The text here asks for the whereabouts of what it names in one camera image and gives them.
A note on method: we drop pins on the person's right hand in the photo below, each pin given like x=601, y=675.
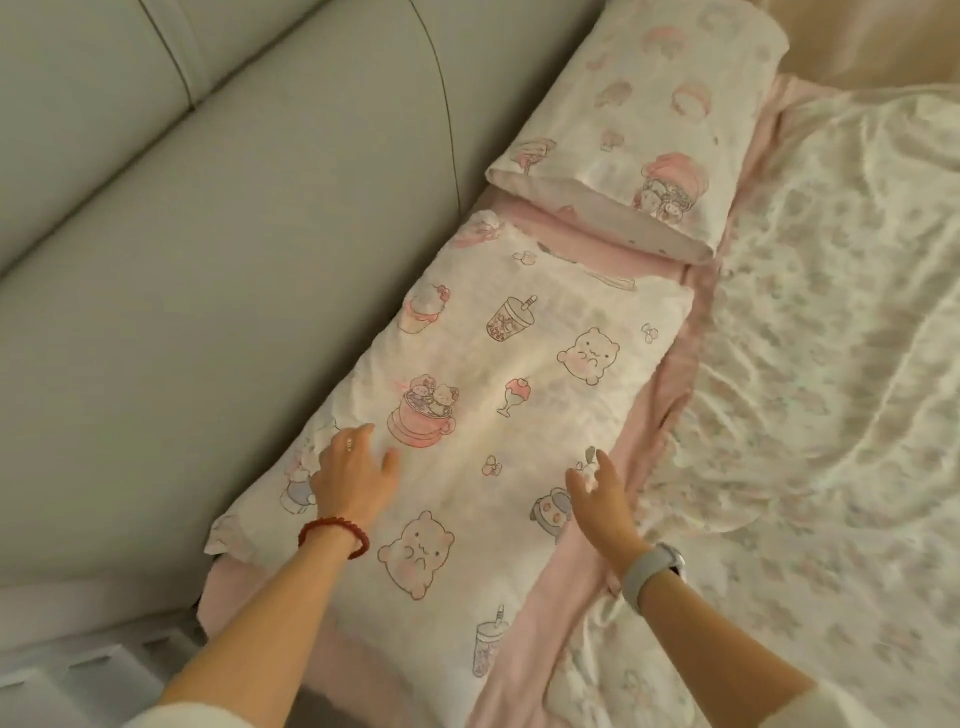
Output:
x=606, y=510

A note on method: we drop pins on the person's left hand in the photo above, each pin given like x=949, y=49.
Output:
x=349, y=480

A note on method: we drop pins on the person's left thumb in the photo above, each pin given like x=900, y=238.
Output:
x=388, y=465

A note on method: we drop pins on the person's right thumb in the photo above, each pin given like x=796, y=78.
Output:
x=577, y=484

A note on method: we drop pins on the person's left forearm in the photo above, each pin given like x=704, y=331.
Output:
x=262, y=615

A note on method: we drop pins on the person's right forearm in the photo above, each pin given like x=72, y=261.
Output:
x=712, y=637

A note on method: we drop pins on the grey wristwatch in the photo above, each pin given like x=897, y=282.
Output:
x=646, y=570

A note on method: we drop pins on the pink bed sheet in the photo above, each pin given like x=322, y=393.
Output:
x=555, y=600

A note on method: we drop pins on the cream bear print pillow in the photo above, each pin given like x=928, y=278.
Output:
x=480, y=375

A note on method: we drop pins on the grey-green upholstered headboard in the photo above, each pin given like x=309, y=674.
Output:
x=225, y=262

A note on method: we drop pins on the white floral quilt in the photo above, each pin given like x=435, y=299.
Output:
x=825, y=375

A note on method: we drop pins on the white left sleeve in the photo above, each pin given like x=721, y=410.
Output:
x=187, y=716

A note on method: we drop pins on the white sleeve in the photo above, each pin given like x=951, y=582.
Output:
x=832, y=709
x=187, y=716

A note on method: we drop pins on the white right sleeve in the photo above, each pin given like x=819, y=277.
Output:
x=832, y=709

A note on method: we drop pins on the cream mushroom print pillow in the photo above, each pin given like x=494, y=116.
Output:
x=645, y=135

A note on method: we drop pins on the white bed frame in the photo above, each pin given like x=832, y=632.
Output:
x=82, y=660

